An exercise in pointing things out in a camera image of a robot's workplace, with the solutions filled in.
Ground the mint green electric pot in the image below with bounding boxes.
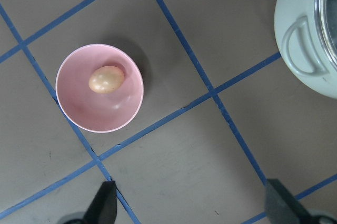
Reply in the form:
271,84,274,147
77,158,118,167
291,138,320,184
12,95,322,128
274,0,336,98

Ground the beige egg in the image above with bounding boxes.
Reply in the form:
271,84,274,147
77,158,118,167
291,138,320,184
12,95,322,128
88,66,125,94

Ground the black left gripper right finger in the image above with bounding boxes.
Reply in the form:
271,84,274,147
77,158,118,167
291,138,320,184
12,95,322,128
264,179,319,224

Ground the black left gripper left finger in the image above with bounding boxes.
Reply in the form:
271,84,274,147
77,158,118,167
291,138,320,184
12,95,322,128
83,181,117,224

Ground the glass pot lid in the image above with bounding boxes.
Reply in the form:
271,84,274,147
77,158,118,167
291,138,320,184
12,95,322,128
314,0,336,67

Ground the pink bowl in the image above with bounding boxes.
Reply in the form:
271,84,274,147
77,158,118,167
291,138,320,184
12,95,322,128
55,44,144,133

